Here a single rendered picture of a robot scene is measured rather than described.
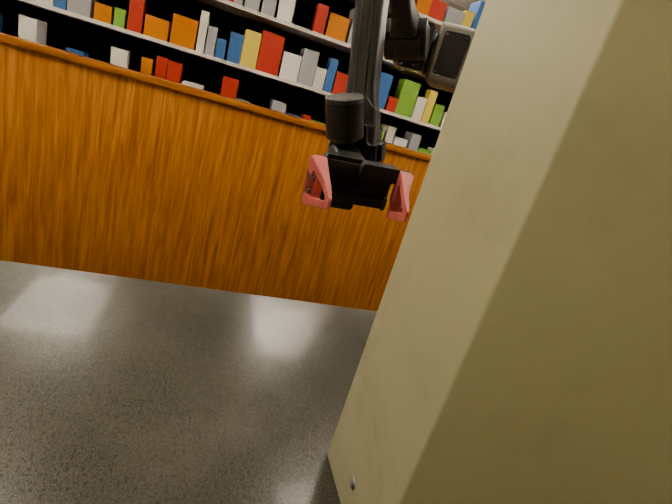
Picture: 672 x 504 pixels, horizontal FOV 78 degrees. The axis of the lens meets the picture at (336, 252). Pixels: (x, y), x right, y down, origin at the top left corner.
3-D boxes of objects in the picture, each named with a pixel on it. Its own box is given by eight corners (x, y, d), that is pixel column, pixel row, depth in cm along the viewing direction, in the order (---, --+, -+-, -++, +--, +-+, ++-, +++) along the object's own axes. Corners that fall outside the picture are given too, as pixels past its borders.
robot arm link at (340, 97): (386, 157, 72) (338, 153, 74) (389, 87, 66) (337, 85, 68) (369, 182, 62) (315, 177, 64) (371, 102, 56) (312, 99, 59)
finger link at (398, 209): (432, 194, 50) (409, 168, 58) (376, 184, 48) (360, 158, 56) (414, 243, 53) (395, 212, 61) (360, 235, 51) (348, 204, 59)
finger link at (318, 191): (377, 184, 48) (361, 159, 56) (317, 173, 46) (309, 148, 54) (362, 236, 51) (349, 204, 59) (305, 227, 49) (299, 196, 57)
